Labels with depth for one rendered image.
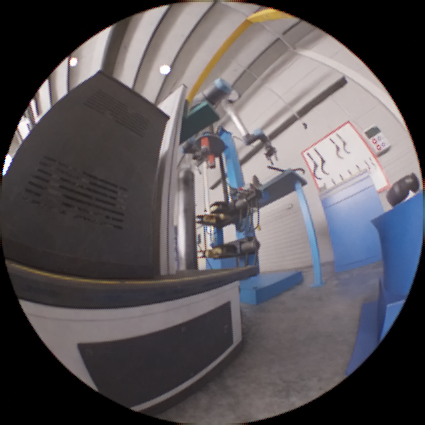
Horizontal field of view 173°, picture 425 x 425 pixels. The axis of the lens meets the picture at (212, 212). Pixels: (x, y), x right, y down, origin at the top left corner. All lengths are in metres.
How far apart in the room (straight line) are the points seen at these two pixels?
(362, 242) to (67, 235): 1.86
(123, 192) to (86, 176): 0.08
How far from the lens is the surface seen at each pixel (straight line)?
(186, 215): 1.50
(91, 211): 0.26
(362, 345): 0.55
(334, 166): 3.17
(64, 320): 0.19
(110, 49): 5.83
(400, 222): 0.45
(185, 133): 1.08
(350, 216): 1.74
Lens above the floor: 0.35
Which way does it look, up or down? 21 degrees up
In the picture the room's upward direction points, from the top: 5 degrees counter-clockwise
